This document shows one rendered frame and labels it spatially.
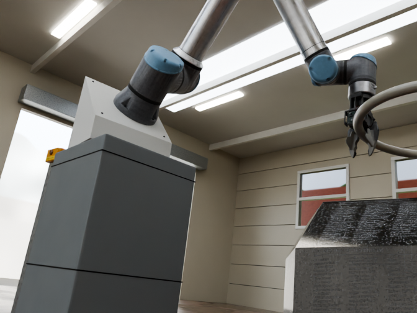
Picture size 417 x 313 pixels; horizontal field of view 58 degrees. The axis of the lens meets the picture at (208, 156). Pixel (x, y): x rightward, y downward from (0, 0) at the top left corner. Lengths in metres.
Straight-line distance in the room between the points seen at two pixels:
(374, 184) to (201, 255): 4.41
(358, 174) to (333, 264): 7.41
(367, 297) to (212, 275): 8.71
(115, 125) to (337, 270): 0.97
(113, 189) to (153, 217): 0.18
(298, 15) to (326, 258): 0.88
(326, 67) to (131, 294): 0.96
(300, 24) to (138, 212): 0.82
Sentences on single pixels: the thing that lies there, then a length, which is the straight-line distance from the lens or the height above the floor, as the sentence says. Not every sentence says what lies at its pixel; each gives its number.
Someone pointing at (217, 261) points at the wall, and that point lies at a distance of 10.19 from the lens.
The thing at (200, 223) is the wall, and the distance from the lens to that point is 9.75.
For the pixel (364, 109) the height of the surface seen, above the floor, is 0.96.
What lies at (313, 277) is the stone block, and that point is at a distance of 1.56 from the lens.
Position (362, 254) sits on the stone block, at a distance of 1.51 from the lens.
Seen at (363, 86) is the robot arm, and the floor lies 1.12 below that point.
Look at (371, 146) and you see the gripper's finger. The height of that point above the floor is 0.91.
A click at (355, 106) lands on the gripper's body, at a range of 1.37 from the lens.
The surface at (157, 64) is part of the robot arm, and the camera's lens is 1.45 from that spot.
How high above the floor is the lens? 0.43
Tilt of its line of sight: 18 degrees up
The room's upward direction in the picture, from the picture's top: 7 degrees clockwise
